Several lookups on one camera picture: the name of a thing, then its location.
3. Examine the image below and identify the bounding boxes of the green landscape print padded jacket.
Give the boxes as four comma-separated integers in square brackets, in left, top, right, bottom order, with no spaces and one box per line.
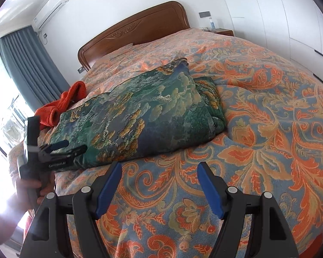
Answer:
[50,58,226,170]

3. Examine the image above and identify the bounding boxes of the person's left hand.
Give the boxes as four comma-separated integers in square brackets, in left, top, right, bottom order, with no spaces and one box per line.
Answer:
[14,171,56,216]

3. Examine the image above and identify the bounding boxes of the orange red knit sweater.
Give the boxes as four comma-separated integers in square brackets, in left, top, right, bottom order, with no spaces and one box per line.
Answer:
[35,81,87,130]

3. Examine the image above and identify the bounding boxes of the grey blue curtain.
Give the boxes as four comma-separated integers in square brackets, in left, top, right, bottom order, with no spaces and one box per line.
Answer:
[0,26,70,111]

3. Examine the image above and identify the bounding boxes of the orange floral bed cover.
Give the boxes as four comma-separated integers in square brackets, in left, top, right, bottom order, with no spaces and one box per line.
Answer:
[9,28,323,258]

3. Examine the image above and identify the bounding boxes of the brown wooden headboard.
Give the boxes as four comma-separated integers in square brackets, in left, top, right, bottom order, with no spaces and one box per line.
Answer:
[77,1,190,71]

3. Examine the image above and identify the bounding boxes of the brown wooden nightstand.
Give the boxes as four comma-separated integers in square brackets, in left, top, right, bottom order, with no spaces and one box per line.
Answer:
[211,29,234,37]

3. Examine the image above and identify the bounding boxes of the clear plastic water bottle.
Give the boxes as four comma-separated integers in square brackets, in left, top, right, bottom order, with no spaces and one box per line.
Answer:
[209,17,216,30]

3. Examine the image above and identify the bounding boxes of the window with black frame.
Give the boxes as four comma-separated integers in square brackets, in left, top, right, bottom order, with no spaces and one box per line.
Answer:
[0,52,36,164]

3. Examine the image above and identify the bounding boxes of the small wall socket left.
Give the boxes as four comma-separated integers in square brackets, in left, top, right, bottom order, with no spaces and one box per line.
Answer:
[77,67,84,73]

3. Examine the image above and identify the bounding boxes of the white wall air conditioner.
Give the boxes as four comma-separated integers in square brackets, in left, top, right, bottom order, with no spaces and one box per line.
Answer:
[31,0,69,33]

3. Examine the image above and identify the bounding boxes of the grey wall switch panel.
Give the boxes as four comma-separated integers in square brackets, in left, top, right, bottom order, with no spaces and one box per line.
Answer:
[199,11,211,18]

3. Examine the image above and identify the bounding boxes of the white wardrobe with black handles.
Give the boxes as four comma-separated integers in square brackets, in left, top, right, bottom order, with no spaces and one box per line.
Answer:
[225,0,323,81]

